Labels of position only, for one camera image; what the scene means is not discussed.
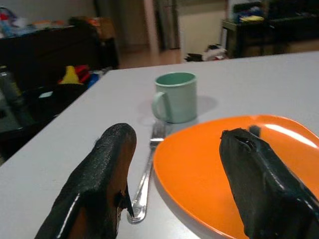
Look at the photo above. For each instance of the pile of items on floor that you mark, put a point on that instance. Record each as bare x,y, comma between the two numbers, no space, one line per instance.
207,53

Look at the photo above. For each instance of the silver metal fork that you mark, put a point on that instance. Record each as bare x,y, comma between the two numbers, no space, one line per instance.
147,174

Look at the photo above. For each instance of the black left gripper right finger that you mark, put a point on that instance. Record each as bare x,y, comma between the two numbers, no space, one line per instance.
261,184

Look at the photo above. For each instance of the blue toy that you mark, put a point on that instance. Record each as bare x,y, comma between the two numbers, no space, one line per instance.
93,78

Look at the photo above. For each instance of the dark wooden cabinet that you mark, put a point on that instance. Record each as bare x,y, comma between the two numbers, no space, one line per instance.
49,54

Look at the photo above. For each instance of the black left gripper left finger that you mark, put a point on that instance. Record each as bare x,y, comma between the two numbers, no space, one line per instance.
97,174

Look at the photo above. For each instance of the black chair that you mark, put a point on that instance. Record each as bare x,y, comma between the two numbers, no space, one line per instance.
42,104

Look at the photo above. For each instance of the cardboard box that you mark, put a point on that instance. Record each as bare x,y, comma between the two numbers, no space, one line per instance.
103,27

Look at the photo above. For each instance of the yellow toy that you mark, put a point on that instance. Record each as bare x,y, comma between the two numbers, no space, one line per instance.
70,75

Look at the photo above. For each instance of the orange plate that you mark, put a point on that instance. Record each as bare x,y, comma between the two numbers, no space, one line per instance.
199,174

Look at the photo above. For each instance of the colourful clutter pile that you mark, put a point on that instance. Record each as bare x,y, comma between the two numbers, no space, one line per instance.
10,22

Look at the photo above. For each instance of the yellow cloth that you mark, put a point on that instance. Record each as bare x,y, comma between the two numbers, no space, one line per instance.
251,18

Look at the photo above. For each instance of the mint green mug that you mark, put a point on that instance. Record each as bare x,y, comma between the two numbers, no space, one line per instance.
178,98

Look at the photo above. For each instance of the red toy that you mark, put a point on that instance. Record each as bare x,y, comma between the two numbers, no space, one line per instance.
82,72

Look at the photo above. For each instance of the dark side table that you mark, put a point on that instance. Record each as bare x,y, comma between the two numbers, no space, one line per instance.
249,37

